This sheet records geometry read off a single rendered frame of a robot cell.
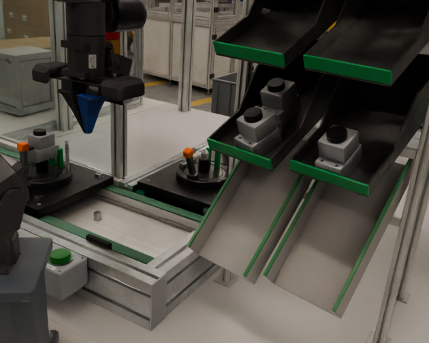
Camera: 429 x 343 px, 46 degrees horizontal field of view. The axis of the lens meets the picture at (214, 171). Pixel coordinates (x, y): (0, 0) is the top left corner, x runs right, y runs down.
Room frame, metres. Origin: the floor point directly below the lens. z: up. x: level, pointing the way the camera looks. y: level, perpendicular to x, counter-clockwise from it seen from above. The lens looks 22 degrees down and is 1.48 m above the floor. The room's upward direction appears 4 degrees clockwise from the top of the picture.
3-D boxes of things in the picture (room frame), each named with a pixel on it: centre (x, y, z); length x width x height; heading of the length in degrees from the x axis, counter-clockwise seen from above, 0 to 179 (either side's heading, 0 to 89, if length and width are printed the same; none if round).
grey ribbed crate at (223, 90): (3.05, -0.31, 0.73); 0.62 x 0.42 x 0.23; 61
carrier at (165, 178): (1.19, 0.03, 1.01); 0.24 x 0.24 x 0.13; 61
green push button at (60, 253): (0.78, 0.27, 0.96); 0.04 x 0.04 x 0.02
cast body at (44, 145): (1.12, 0.41, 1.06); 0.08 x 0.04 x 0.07; 151
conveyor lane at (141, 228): (1.13, 0.40, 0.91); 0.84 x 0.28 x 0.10; 61
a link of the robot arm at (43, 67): (0.77, 0.21, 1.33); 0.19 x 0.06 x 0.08; 60
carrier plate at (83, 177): (1.11, 0.42, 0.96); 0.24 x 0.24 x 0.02; 61
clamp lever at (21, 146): (1.07, 0.44, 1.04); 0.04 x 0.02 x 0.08; 151
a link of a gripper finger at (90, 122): (0.76, 0.19, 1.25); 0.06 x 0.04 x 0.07; 150
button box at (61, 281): (0.82, 0.33, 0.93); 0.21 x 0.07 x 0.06; 61
